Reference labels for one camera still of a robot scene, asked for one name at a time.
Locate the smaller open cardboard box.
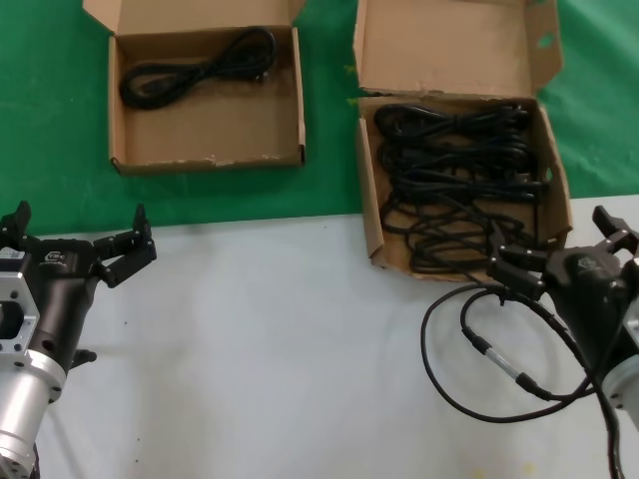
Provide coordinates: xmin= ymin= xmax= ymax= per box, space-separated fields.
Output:
xmin=82 ymin=0 xmax=309 ymax=177

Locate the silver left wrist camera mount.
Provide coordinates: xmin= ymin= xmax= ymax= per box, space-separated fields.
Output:
xmin=0 ymin=246 xmax=41 ymax=373

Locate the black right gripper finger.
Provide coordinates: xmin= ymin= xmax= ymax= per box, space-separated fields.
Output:
xmin=591 ymin=205 xmax=639 ymax=260
xmin=486 ymin=223 xmax=550 ymax=301

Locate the larger open cardboard box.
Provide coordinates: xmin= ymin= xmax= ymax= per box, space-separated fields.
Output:
xmin=352 ymin=0 xmax=574 ymax=284

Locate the green table cloth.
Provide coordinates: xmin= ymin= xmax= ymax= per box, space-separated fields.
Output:
xmin=0 ymin=0 xmax=639 ymax=236

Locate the black power cable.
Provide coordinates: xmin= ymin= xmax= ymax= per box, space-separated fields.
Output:
xmin=377 ymin=133 xmax=531 ymax=169
xmin=119 ymin=27 xmax=277 ymax=112
xmin=373 ymin=103 xmax=534 ymax=139
xmin=387 ymin=164 xmax=544 ymax=204
xmin=381 ymin=194 xmax=543 ymax=276

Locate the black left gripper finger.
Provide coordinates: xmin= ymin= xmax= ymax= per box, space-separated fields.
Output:
xmin=0 ymin=201 xmax=41 ymax=260
xmin=92 ymin=203 xmax=159 ymax=289

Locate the loose black power cable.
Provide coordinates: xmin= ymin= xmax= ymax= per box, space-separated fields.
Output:
xmin=381 ymin=194 xmax=543 ymax=276

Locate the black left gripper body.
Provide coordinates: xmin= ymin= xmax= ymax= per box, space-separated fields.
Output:
xmin=22 ymin=238 xmax=104 ymax=373

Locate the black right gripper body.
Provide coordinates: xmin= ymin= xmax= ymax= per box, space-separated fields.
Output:
xmin=546 ymin=243 xmax=639 ymax=373

